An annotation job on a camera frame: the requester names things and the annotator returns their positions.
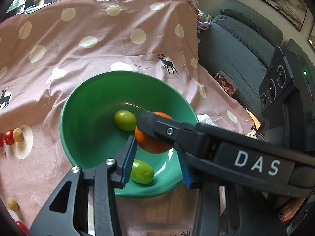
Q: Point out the red cherry tomato with stem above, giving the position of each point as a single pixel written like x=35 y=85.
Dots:
x=9 y=137

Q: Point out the crumpled clothes on sofa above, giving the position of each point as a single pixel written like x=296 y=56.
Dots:
x=203 y=19

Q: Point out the clear snack packet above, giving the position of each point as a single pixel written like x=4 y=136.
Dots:
x=225 y=82

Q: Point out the pink polka-dot blanket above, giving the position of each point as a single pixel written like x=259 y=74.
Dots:
x=98 y=54

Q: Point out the grey sofa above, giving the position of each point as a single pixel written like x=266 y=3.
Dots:
x=233 y=41

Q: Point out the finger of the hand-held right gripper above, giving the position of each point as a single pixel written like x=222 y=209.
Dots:
x=167 y=130

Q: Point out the small tan longan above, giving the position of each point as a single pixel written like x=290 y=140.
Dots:
x=18 y=134
x=12 y=204

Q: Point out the green jujube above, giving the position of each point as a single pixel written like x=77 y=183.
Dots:
x=125 y=120
x=142 y=171

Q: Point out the orange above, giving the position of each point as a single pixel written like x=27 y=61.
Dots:
x=150 y=142

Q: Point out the large framed landscape picture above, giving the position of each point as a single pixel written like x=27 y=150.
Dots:
x=278 y=0

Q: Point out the person's right hand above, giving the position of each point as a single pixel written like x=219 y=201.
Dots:
x=291 y=209

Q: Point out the green bowl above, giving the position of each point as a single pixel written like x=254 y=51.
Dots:
x=98 y=103

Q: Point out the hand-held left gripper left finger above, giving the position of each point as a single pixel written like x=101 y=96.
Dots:
x=129 y=162

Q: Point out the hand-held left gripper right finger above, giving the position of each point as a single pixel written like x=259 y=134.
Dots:
x=185 y=174

